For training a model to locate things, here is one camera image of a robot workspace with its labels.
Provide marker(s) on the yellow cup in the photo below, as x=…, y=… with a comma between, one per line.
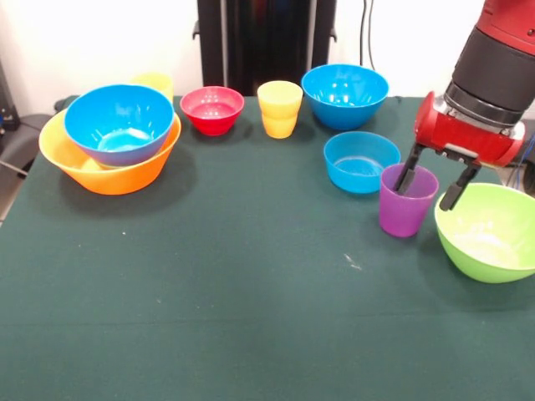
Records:
x=280, y=108

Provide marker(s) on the small red bowl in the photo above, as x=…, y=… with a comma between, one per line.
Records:
x=213, y=113

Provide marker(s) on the large orange bowl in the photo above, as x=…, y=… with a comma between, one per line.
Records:
x=121, y=181

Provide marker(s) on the large blue bowl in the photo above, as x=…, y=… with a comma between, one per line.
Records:
x=121, y=125
x=344, y=104

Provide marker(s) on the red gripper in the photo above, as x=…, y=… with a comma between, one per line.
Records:
x=460, y=138

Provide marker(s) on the translucent yellow-green cup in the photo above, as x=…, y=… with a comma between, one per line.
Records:
x=161, y=81

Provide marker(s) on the black robot column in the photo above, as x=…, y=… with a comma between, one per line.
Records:
x=267, y=46

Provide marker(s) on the small blue ridged bowl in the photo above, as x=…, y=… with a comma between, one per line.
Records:
x=355, y=171

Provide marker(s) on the large green bowl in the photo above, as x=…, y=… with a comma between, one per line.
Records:
x=485, y=246

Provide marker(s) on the black robot pedestal leg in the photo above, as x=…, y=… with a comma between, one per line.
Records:
x=16, y=142

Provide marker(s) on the dark green tablecloth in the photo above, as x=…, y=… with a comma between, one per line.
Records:
x=251, y=292

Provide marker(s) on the purple cup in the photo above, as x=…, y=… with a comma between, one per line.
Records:
x=405, y=217

